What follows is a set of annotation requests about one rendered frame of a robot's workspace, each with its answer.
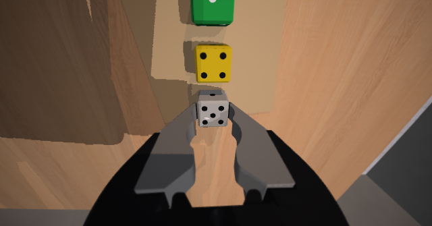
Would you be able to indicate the grey die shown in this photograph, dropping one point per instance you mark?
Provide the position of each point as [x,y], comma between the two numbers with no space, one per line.
[212,108]

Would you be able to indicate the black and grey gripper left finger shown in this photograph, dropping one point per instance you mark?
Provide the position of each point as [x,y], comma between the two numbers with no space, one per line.
[147,181]

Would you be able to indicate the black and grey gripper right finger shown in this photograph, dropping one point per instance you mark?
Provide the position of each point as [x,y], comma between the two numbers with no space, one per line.
[263,161]

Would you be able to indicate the green die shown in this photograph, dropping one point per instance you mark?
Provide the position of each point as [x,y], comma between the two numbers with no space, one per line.
[212,12]

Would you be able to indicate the tan flat mat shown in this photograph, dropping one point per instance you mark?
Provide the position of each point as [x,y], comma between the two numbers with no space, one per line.
[166,37]

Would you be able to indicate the yellow die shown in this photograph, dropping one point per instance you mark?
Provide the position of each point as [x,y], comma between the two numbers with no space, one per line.
[213,63]

